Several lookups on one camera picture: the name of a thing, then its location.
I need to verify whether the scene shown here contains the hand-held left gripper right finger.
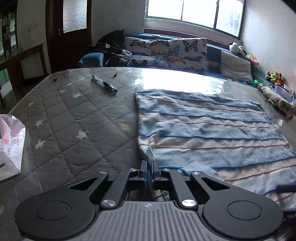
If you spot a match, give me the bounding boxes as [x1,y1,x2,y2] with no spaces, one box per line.
[150,160,232,210]

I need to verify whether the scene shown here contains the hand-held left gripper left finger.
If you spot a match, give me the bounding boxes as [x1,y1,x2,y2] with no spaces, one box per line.
[69,160,149,209]

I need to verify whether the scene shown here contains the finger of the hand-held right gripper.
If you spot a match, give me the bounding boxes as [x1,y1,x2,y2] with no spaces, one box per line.
[276,184,296,193]

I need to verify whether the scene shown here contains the blue striped towel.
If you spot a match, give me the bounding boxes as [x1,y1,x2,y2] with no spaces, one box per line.
[134,88,296,210]

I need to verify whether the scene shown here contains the grey quilted star table cover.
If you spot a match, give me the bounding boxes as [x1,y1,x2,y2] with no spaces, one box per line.
[0,67,296,241]

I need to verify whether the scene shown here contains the rolled patterned cloth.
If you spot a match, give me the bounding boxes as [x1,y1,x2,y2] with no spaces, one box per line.
[257,83,296,118]

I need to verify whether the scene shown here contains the clear plastic box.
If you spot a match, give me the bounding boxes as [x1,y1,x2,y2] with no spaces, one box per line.
[273,84,296,105]

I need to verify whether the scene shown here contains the black and white pen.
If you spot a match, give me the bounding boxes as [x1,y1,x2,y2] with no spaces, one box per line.
[91,75,118,92]

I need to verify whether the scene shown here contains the small plush toys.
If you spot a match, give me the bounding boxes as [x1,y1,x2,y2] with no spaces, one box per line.
[265,70,286,85]

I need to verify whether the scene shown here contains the long butterfly print pillow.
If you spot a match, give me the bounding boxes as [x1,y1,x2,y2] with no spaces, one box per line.
[124,36,171,68]

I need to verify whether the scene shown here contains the square butterfly print pillow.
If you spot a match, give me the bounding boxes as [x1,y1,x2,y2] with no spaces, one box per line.
[167,37,209,71]

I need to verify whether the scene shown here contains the blue sofa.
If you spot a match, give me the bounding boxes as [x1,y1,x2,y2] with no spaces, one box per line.
[77,34,296,93]

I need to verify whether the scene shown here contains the grey pillow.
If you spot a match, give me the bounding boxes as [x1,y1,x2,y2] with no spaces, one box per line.
[219,50,254,85]

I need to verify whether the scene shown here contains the pink orange plush toy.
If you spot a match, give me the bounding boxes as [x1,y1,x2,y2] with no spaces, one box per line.
[246,53,260,67]

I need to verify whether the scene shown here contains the black bag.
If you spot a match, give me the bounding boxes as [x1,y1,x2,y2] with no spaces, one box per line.
[83,29,131,68]

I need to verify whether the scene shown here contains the white pink plastic bag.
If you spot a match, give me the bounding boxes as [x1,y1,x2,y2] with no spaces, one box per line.
[0,114,26,181]

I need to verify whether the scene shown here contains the dark wooden door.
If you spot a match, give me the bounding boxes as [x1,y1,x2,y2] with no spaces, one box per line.
[46,0,92,73]

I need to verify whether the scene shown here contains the panda plush toy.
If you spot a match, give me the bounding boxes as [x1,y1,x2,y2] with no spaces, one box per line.
[229,42,247,56]

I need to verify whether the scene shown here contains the green framed window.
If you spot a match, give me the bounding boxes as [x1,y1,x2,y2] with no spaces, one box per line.
[144,0,246,39]

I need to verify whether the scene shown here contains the dark wooden cabinet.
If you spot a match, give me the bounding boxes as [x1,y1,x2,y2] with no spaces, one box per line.
[0,0,47,107]

